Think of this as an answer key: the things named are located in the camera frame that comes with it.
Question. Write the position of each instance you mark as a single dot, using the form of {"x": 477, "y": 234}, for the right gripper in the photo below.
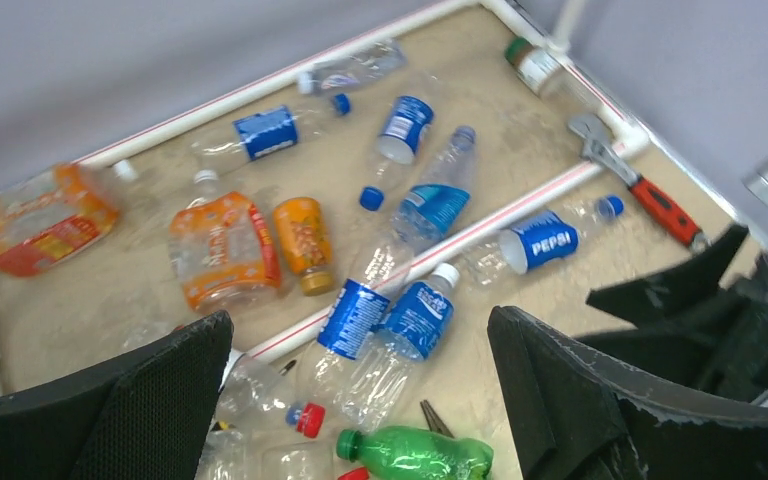
{"x": 734, "y": 366}

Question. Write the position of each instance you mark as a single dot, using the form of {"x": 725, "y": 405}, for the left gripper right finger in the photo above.
{"x": 578, "y": 413}

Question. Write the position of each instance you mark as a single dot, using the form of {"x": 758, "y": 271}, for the long blue label bottle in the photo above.
{"x": 375, "y": 277}

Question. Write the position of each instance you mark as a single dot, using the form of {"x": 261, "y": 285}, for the red handled adjustable wrench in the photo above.
{"x": 662, "y": 208}

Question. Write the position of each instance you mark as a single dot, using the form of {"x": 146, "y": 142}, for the green plastic bottle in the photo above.
{"x": 404, "y": 452}

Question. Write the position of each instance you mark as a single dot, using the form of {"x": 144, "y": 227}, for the clear crushed bottle back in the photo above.
{"x": 354, "y": 71}

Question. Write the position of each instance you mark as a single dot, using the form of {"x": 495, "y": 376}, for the Pepsi bottle blue cap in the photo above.
{"x": 396, "y": 148}

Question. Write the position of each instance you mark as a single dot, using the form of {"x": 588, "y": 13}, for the blue label bottle back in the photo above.
{"x": 227, "y": 146}

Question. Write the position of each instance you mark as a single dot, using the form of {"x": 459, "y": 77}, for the small jar green lid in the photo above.
{"x": 539, "y": 70}

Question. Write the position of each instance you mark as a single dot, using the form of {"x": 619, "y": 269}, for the Pocari Sweat bottle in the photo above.
{"x": 398, "y": 347}

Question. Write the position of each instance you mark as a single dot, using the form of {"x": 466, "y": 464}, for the large crushed orange label bottle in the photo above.
{"x": 58, "y": 213}

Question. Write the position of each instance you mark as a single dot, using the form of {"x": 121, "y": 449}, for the small orange juice bottle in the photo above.
{"x": 305, "y": 243}

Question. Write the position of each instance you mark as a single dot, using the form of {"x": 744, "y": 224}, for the red label bottle red cap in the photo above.
{"x": 310, "y": 417}

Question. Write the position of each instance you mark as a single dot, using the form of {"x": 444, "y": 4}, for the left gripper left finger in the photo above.
{"x": 144, "y": 414}

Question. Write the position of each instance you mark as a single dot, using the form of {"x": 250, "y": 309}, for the white PVC pipe frame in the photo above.
{"x": 240, "y": 241}

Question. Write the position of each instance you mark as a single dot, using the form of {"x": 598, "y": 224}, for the tall blue label water bottle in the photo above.
{"x": 431, "y": 207}

